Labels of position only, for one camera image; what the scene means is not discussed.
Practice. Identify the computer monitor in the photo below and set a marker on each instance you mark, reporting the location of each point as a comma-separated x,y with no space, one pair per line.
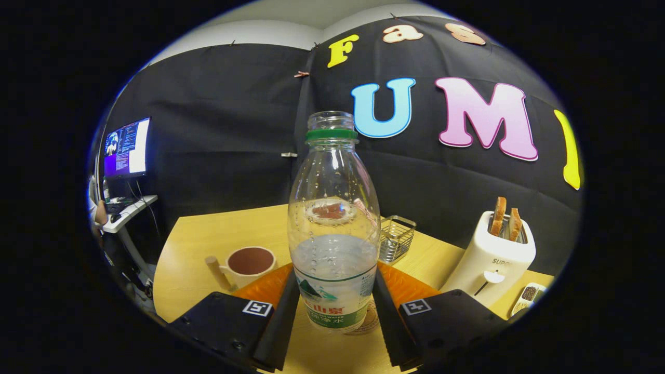
127,148

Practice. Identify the white side desk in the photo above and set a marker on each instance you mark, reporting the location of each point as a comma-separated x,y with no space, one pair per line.
130,209

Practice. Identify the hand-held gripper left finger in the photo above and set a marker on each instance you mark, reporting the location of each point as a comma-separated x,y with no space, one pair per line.
280,332

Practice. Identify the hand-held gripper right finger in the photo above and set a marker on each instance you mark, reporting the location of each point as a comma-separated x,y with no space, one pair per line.
389,332

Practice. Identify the white divided seed dish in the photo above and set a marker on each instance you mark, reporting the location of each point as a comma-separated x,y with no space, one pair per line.
529,296

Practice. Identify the round cork coaster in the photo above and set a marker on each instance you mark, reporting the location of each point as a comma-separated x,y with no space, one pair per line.
372,318

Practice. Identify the black backdrop cloth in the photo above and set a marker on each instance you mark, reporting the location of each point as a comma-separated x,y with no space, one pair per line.
223,104

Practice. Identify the white toaster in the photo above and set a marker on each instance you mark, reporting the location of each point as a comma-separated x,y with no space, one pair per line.
493,265

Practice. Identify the wooden table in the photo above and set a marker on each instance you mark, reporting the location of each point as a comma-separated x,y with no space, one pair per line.
208,234

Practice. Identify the clear plastic bottle green label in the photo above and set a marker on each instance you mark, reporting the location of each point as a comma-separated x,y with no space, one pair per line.
332,259

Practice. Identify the toast slice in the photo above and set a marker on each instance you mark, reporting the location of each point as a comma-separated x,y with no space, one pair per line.
515,224
499,215

